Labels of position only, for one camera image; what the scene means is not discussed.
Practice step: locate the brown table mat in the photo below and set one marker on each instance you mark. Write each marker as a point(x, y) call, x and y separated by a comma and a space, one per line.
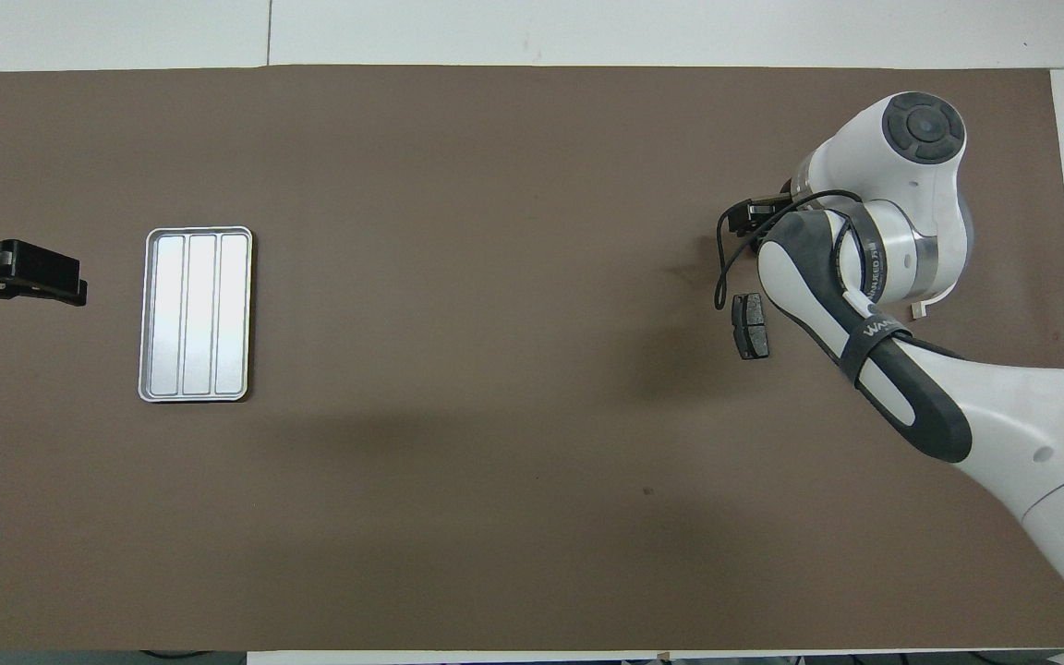
point(495, 185)

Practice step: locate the white curved plastic bracket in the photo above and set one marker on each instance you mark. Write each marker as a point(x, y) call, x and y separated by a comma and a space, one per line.
point(920, 312)

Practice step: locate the silver metal tray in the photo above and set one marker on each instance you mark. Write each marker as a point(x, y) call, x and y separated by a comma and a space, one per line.
point(195, 314)

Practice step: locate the dark grey rectangular brake pad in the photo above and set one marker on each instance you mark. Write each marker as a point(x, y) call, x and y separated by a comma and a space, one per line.
point(751, 325)

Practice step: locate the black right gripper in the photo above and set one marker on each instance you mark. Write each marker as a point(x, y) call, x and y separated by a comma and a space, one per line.
point(786, 212)

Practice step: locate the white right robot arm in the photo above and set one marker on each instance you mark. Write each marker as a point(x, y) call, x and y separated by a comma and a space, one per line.
point(1031, 416)

